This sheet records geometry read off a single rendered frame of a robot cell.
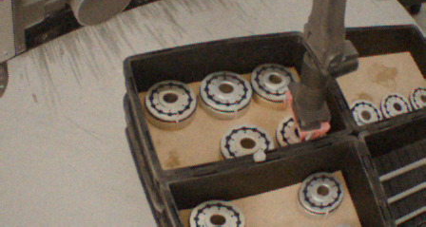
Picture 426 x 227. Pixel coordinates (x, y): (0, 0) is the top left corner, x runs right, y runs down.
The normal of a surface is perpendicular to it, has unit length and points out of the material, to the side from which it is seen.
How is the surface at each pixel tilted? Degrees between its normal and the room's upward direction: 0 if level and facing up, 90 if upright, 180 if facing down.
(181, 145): 0
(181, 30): 0
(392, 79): 0
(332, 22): 94
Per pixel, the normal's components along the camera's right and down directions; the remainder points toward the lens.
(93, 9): 0.45, 0.76
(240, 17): 0.08, -0.65
